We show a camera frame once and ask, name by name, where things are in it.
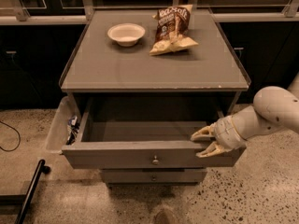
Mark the black floor cable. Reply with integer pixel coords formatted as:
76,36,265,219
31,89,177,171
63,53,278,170
0,120,21,152

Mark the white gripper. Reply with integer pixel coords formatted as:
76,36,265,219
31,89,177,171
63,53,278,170
191,116,246,158

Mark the grey bottom drawer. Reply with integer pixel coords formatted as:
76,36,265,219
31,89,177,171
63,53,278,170
101,168,206,185

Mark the grey drawer cabinet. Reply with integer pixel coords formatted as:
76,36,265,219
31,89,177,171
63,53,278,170
58,8,252,185

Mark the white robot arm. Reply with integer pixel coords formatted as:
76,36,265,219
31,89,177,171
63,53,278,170
191,86,299,158

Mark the brown chip bag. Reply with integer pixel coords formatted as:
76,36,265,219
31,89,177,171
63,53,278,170
149,5,198,56

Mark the crumpled wrapper in bin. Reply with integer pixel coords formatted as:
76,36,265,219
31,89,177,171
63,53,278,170
66,116,79,145

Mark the grey top drawer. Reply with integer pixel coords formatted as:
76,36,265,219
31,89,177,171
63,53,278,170
63,97,244,169

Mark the black metal bar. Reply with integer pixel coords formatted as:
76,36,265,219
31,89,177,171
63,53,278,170
0,159,51,224

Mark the grey drawer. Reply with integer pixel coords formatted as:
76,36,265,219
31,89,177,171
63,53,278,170
101,168,206,185
63,97,244,169

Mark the metal railing frame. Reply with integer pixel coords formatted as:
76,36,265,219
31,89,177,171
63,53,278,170
0,0,299,23

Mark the white paper bowl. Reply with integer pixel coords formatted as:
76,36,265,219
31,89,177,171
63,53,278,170
107,23,145,47

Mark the clear plastic bin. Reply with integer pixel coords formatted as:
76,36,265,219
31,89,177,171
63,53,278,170
45,96,75,154

